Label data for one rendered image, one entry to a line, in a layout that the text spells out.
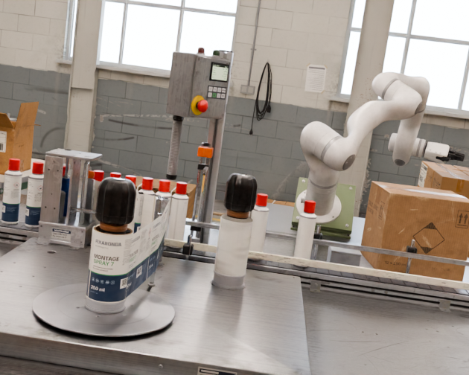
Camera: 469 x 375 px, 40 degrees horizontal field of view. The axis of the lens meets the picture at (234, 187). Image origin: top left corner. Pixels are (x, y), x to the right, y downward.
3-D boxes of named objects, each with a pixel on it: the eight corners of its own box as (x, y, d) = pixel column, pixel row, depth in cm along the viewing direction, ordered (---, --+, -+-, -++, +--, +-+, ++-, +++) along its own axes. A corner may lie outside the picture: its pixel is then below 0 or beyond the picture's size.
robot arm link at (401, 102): (308, 158, 254) (338, 181, 246) (308, 138, 244) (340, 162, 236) (394, 91, 271) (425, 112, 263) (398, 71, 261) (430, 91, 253)
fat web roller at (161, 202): (145, 264, 182) (152, 198, 179) (148, 260, 186) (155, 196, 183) (161, 266, 181) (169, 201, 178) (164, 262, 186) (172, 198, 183)
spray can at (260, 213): (244, 260, 199) (254, 194, 196) (245, 255, 204) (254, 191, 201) (261, 262, 199) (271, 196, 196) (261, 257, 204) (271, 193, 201)
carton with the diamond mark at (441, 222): (375, 271, 218) (389, 192, 213) (359, 251, 241) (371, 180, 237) (463, 281, 220) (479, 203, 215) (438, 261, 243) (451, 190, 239)
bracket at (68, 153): (45, 155, 185) (45, 151, 185) (58, 150, 196) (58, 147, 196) (91, 161, 184) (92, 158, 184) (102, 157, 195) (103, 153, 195)
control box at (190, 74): (164, 113, 200) (172, 50, 197) (201, 115, 214) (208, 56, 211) (189, 117, 194) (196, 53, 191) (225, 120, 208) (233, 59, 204)
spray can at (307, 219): (292, 266, 199) (302, 201, 195) (292, 262, 204) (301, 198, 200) (309, 269, 198) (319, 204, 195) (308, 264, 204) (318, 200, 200)
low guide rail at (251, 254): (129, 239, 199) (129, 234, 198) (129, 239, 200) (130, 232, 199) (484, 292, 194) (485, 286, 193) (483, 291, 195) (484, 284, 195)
